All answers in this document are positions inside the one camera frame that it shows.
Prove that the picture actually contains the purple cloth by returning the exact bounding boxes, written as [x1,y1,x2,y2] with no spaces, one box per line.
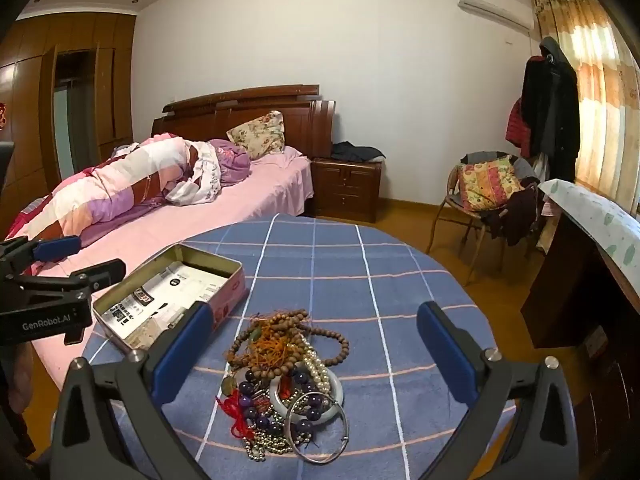
[207,139,252,185]

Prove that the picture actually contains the red knot tassel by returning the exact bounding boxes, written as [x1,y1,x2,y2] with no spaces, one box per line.
[216,392,256,438]

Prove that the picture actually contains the pink patchwork quilt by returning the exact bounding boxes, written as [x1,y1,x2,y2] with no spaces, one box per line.
[5,133,223,263]

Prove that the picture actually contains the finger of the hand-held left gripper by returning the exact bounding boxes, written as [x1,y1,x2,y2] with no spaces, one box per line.
[0,235,82,277]
[5,258,127,311]

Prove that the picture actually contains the orange patterned curtain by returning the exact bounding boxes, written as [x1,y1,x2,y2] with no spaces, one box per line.
[530,0,640,211]

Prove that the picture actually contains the dark garment on chair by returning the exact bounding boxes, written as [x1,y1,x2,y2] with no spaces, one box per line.
[482,187,541,247]

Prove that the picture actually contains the hanging red garment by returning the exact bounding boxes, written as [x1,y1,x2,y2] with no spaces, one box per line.
[505,100,531,158]

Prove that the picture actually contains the dark wooden desk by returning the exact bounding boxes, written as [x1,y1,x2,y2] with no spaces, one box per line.
[520,200,640,480]

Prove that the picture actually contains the pearl necklace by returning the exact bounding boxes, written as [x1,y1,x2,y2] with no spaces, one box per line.
[300,335,333,396]

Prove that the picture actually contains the wooden bead necklace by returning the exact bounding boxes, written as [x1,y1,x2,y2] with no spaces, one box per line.
[227,309,321,381]

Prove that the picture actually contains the thin dark bangle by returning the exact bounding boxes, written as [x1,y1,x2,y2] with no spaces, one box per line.
[290,391,350,463]

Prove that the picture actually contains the person's left hand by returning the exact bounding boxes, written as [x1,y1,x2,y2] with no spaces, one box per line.
[2,347,35,411]

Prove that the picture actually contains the blue checked tablecloth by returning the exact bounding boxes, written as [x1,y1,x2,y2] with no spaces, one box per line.
[82,213,518,480]

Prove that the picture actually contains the floral pillow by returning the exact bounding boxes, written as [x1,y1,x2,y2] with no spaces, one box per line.
[226,110,287,160]

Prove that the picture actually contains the wooden bed with pink sheet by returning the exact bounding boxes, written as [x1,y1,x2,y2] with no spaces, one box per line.
[0,84,337,391]

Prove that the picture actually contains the brown wooden wardrobe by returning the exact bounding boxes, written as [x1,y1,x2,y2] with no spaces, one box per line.
[0,10,138,231]

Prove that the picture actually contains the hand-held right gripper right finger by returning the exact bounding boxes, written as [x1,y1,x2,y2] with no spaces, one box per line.
[416,301,581,480]

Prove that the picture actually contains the purple bead bracelet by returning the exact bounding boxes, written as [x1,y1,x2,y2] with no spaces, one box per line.
[239,367,333,436]

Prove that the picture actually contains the leaf print desk cover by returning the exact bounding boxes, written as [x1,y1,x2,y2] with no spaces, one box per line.
[539,178,640,286]

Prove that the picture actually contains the wooden chair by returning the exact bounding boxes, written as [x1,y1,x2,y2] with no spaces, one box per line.
[426,151,541,286]

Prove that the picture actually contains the dark wooden nightstand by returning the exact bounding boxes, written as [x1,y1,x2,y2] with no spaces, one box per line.
[311,156,383,224]

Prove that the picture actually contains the orange cord tassel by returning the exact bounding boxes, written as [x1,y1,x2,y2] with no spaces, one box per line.
[252,327,301,361]

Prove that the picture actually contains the printed paper sheet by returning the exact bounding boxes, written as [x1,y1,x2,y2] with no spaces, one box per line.
[100,260,233,348]

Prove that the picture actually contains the silver bead chain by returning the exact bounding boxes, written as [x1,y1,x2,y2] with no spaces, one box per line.
[245,425,296,463]

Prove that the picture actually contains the small wooden bead bracelet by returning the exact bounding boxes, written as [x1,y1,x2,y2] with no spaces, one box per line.
[307,329,351,367]

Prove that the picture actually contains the rectangular metal tin box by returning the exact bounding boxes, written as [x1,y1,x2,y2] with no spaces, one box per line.
[91,243,247,352]

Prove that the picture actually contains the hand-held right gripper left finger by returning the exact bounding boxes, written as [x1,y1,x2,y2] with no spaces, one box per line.
[47,301,216,480]

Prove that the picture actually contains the white air conditioner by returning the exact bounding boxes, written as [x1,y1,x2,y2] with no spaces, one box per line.
[456,0,536,31]

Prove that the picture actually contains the dark folded clothes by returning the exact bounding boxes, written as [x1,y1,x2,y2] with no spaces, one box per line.
[331,141,387,163]

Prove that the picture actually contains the white jade bangle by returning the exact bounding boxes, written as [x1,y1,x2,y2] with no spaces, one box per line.
[268,367,346,423]

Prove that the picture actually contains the patterned yellow cushion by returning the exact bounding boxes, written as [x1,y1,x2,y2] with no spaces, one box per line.
[457,156,525,212]

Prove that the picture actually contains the hanging black coat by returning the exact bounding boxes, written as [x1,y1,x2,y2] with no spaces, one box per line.
[520,36,581,183]

